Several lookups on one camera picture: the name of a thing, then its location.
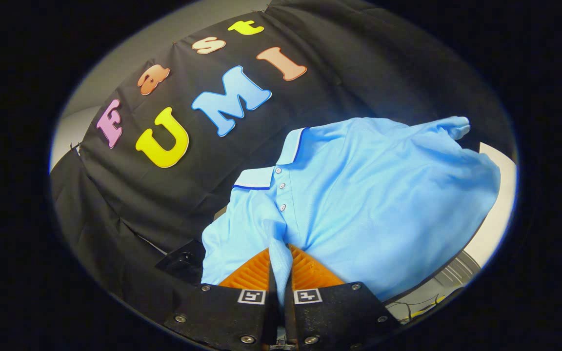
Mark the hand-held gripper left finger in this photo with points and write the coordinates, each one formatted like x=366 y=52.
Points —
x=227 y=317

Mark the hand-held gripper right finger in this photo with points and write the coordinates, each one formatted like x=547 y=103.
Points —
x=339 y=317

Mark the dark washing machine lid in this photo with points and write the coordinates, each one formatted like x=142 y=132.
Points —
x=183 y=263

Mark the light blue polo shirt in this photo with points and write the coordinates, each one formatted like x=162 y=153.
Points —
x=369 y=195

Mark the beige cabinet with dark top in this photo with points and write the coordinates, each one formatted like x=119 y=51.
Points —
x=427 y=280

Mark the grey ribbed object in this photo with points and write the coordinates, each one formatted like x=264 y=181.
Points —
x=454 y=273

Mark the black backdrop cloth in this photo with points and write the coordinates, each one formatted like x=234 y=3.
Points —
x=164 y=204

